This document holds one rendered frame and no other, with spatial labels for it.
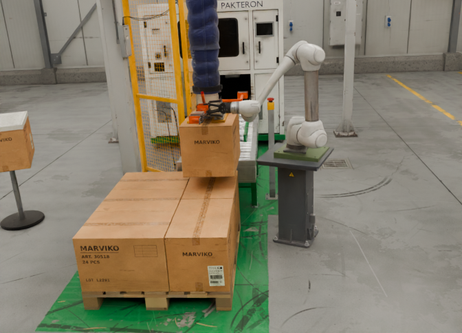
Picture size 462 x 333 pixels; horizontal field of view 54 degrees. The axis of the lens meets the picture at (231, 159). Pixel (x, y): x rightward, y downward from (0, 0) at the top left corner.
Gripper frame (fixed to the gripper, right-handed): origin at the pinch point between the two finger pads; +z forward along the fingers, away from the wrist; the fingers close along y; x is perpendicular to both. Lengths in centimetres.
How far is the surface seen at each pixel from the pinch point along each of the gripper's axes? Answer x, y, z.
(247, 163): 53, 62, -28
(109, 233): -66, 66, 57
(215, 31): 22, -52, -10
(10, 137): 37, 29, 174
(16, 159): 38, 48, 173
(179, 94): 129, 13, 42
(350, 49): 335, -4, -163
